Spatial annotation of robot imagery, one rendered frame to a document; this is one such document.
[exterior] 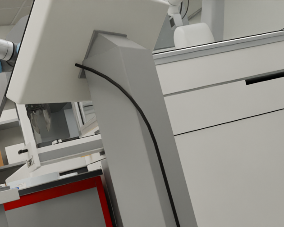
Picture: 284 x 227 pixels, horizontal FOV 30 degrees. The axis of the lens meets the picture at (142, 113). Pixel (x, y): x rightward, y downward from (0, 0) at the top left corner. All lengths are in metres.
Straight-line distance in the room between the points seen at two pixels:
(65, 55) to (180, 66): 0.69
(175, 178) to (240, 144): 0.63
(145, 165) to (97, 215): 1.18
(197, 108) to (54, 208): 0.84
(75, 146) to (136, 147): 0.92
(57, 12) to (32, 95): 0.20
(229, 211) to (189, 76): 0.49
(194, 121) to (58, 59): 0.73
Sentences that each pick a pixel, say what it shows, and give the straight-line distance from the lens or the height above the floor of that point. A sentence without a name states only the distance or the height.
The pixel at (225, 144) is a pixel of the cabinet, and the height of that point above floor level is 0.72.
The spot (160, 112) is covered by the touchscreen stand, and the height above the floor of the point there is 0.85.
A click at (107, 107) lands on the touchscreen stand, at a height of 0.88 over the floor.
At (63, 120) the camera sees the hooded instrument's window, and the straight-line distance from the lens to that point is 3.16.
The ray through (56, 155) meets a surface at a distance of 2.16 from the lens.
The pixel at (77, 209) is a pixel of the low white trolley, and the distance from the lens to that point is 2.41.
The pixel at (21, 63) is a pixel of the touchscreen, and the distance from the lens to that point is 1.25.
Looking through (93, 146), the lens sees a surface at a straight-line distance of 2.20.
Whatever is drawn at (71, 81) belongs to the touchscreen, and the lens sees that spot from 1.36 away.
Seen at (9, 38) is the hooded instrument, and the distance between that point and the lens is 3.21.
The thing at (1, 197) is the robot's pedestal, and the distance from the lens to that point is 1.83.
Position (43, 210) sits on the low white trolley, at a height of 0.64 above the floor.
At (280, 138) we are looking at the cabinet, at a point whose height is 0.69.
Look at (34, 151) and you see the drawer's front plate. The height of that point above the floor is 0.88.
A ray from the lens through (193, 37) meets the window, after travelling 1.98.
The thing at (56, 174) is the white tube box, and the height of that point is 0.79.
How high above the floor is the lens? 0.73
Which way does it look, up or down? 5 degrees up
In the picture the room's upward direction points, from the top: 15 degrees counter-clockwise
